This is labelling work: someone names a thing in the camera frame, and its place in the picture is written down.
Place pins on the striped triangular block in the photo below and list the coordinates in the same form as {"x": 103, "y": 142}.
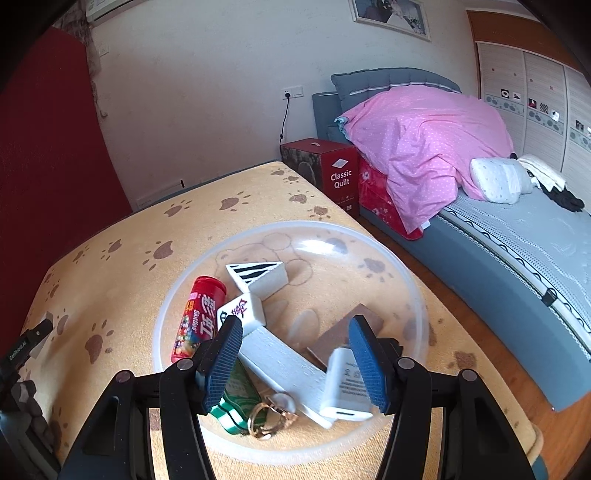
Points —
{"x": 268, "y": 281}

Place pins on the brown wooden block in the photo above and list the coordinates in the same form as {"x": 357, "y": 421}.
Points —
{"x": 337, "y": 337}

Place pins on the clear plastic bowl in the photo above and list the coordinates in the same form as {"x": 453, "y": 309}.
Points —
{"x": 323, "y": 244}

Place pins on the white mahjong tile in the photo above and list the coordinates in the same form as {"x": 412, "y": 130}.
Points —
{"x": 249, "y": 309}

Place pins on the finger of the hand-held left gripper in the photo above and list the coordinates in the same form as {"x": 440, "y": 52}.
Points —
{"x": 41, "y": 334}

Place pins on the black clothing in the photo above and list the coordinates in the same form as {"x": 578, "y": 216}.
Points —
{"x": 565, "y": 198}

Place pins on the white pillow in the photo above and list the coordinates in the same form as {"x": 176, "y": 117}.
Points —
{"x": 494, "y": 177}

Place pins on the white power adapter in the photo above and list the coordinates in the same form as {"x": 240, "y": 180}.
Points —
{"x": 341, "y": 387}

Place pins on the red floral cloth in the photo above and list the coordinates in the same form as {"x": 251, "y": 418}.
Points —
{"x": 374, "y": 194}

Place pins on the white clothing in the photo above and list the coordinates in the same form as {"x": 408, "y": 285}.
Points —
{"x": 545, "y": 170}

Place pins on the white air conditioner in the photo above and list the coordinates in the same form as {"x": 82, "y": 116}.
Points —
{"x": 106, "y": 7}

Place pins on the white wall socket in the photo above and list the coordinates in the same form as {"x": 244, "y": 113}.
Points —
{"x": 293, "y": 92}

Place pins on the wardrobe with sliding doors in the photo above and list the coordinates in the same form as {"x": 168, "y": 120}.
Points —
{"x": 540, "y": 92}

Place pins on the green tin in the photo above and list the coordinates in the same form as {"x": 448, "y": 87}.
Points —
{"x": 240, "y": 387}

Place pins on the framed wall picture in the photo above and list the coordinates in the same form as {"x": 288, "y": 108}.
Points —
{"x": 392, "y": 14}

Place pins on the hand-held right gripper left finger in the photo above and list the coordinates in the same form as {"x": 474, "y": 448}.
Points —
{"x": 217, "y": 369}

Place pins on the yellow paw print blanket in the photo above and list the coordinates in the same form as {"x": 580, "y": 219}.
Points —
{"x": 115, "y": 277}

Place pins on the white wall switch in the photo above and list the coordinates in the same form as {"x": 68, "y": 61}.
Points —
{"x": 103, "y": 50}

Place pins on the grey bed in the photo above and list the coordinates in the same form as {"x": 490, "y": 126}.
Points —
{"x": 485, "y": 258}

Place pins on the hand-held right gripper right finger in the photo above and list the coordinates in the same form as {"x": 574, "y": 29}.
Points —
{"x": 367, "y": 364}

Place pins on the pink blanket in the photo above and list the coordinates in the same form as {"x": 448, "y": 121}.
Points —
{"x": 415, "y": 147}

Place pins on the red curtain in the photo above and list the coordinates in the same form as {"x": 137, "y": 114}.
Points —
{"x": 46, "y": 161}

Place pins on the red quilt box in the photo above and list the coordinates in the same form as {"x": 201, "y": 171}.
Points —
{"x": 337, "y": 180}

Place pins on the long white block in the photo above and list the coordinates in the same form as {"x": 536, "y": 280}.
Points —
{"x": 277, "y": 360}

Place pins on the red candy tube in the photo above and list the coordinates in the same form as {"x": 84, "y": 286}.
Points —
{"x": 198, "y": 314}

